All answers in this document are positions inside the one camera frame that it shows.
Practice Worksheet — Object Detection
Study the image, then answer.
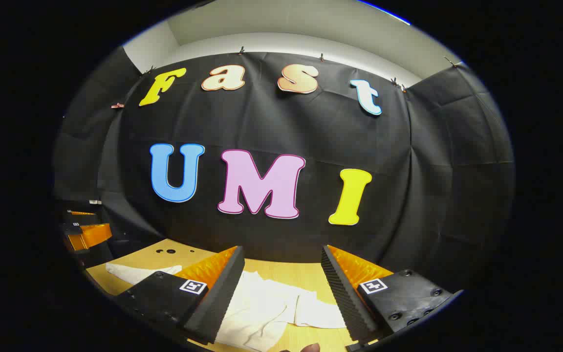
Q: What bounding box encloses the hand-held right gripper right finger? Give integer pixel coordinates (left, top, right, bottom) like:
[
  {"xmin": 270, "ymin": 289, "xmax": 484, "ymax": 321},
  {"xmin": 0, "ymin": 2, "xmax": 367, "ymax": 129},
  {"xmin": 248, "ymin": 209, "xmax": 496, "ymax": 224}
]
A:
[{"xmin": 321, "ymin": 244, "xmax": 464, "ymax": 344}]

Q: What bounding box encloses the cream white sweatshirt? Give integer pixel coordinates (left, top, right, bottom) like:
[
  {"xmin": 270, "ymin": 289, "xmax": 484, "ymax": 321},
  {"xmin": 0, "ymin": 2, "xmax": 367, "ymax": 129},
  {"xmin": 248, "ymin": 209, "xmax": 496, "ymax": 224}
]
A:
[{"xmin": 106, "ymin": 263, "xmax": 348, "ymax": 352}]

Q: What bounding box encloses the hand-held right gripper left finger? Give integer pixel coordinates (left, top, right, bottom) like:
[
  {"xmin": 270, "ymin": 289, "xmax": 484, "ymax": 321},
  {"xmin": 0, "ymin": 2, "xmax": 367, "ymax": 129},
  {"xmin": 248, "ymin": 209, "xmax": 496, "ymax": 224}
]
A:
[{"xmin": 115, "ymin": 246, "xmax": 245, "ymax": 345}]

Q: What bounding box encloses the black backdrop cloth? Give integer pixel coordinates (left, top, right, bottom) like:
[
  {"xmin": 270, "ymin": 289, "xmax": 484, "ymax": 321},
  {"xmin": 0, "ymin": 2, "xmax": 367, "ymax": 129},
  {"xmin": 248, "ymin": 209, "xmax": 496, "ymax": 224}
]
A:
[{"xmin": 53, "ymin": 46, "xmax": 516, "ymax": 294}]

